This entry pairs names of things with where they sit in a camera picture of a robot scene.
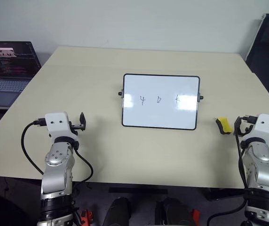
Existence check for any dark rounded shape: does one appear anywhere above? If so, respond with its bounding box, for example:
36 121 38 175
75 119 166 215
101 197 132 226
155 197 194 226

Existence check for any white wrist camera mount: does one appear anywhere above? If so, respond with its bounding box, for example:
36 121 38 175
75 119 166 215
252 113 269 142
44 112 70 138

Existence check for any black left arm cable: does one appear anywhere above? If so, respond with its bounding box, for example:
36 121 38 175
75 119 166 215
21 117 94 183

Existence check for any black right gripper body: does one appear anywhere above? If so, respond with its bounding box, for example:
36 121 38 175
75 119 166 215
238 122 254 138

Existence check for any yellow and black eraser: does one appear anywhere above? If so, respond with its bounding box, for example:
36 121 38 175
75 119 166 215
215 116 233 136

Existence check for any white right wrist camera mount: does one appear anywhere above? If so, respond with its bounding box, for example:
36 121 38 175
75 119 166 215
252 113 269 142

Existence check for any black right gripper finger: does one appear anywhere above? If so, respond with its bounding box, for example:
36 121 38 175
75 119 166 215
233 116 241 137

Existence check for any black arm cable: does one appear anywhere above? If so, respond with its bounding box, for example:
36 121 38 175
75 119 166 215
21 117 94 183
206 114 257 226

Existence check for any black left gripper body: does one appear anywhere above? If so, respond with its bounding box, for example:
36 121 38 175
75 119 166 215
68 121 86 137

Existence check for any orange plastic part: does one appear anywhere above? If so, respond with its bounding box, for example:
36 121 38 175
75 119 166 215
79 208 94 226
190 208 201 222

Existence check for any black-framed white whiteboard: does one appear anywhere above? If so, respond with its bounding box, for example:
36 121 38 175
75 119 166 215
118 73 205 131

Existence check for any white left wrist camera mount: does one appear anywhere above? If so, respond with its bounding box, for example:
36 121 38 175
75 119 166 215
44 112 70 138

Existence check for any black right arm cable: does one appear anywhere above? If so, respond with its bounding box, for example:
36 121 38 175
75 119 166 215
206 114 257 226

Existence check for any open grey laptop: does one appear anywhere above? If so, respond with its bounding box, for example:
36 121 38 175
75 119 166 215
0 41 42 107

